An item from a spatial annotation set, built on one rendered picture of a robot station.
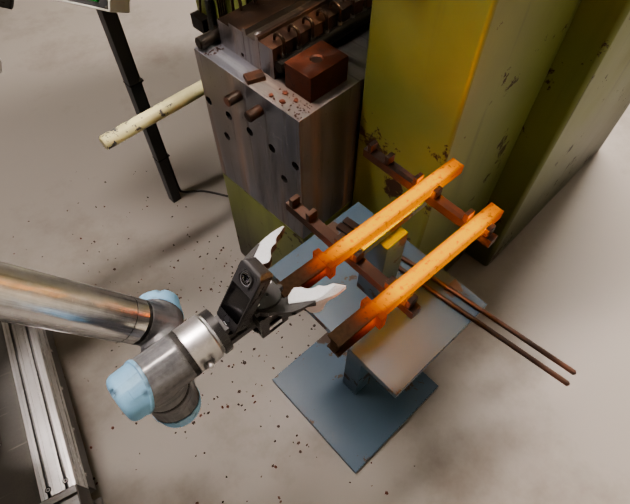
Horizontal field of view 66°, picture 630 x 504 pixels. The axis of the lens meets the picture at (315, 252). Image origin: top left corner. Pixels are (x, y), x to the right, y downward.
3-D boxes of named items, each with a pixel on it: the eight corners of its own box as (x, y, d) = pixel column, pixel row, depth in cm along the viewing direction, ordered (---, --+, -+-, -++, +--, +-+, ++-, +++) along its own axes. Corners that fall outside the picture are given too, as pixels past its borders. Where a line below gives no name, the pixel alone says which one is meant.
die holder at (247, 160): (303, 239, 142) (298, 121, 105) (221, 172, 157) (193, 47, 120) (421, 144, 164) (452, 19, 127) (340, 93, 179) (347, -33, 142)
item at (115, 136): (110, 154, 144) (104, 141, 140) (101, 145, 147) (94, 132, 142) (226, 88, 162) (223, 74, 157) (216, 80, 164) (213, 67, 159)
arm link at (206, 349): (166, 322, 68) (198, 364, 65) (194, 303, 70) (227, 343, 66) (179, 343, 74) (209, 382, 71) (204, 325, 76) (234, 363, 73)
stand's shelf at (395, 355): (395, 398, 97) (396, 395, 96) (268, 273, 114) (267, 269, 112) (484, 308, 109) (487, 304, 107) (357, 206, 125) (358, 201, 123)
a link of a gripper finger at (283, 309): (314, 288, 75) (257, 292, 74) (314, 282, 73) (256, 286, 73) (316, 315, 72) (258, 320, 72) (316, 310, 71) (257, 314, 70)
